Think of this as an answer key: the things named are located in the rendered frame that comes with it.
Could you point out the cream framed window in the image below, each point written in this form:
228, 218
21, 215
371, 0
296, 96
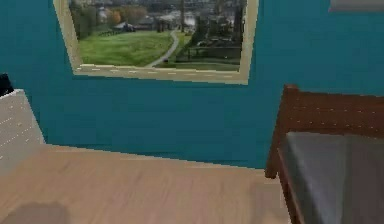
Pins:
160, 43

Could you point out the brown wooden bed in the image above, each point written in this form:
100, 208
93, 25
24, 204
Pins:
330, 156

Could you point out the white chest of drawers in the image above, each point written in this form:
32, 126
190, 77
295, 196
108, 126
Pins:
15, 130

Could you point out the small black object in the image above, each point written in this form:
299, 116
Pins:
4, 85

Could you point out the grey framed picture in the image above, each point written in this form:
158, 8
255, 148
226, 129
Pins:
356, 5

